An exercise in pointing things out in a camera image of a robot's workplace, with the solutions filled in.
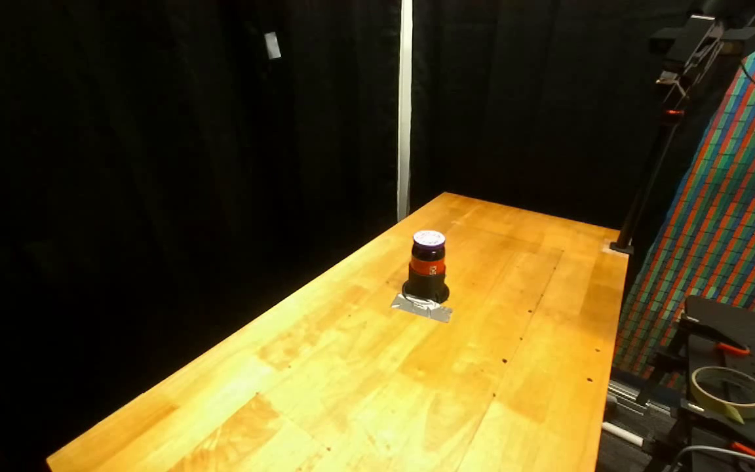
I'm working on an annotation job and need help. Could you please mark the dark upside-down cup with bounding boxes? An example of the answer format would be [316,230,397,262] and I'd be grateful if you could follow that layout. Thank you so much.
[402,230,448,305]

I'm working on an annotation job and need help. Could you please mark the grey tape patch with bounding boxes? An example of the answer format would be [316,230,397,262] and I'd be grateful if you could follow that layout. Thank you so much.
[393,293,451,323]

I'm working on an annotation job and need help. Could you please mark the small white tag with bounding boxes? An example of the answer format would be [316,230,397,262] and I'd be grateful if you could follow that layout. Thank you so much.
[264,32,283,60]

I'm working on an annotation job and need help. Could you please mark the white vertical pole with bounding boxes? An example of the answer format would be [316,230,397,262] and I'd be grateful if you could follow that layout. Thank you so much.
[395,0,413,220]

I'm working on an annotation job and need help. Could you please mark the colourful patterned panel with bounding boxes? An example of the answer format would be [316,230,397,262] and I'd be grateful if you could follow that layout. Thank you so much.
[614,52,755,374]

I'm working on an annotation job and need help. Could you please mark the roll of masking tape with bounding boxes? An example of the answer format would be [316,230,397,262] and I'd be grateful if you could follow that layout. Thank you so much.
[690,364,755,424]

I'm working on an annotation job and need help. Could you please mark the black side cart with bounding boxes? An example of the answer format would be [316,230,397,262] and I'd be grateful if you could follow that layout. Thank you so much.
[594,296,755,472]

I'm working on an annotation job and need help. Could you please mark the black clamp with orange handle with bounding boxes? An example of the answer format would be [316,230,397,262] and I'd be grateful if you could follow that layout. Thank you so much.
[676,318,751,357]

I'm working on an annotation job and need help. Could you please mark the black camera tripod stand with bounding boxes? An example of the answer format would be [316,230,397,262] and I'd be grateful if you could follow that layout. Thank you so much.
[611,68,692,255]

